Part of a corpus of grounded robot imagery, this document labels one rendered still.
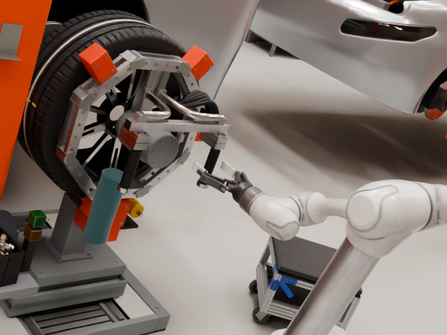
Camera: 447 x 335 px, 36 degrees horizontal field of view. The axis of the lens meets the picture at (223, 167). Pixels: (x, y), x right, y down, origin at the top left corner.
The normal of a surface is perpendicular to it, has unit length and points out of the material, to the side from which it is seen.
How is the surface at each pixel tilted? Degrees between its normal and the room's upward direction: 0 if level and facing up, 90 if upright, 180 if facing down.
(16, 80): 90
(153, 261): 0
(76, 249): 90
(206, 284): 0
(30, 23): 90
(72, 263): 0
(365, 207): 85
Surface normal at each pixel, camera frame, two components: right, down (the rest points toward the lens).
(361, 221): -0.69, -0.15
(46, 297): 0.62, 0.50
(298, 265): 0.33, -0.87
